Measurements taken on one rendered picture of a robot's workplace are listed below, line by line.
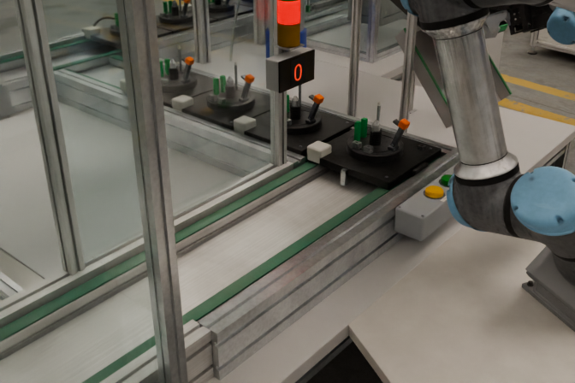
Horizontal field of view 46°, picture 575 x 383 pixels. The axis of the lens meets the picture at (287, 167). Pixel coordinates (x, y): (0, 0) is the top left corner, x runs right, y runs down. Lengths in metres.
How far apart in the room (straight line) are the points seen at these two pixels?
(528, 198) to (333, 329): 0.42
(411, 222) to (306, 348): 0.38
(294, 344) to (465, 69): 0.57
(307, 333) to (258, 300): 0.14
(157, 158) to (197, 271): 0.53
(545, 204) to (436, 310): 0.31
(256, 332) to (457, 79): 0.56
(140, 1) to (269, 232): 0.78
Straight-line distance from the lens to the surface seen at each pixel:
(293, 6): 1.46
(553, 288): 1.39
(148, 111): 0.81
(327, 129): 1.80
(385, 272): 1.44
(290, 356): 1.23
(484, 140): 1.24
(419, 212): 1.46
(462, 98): 1.21
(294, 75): 1.50
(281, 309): 1.24
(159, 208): 0.87
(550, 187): 1.21
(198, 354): 1.14
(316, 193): 1.60
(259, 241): 1.42
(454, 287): 1.42
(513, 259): 1.54
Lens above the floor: 1.69
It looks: 27 degrees down
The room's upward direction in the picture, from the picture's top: straight up
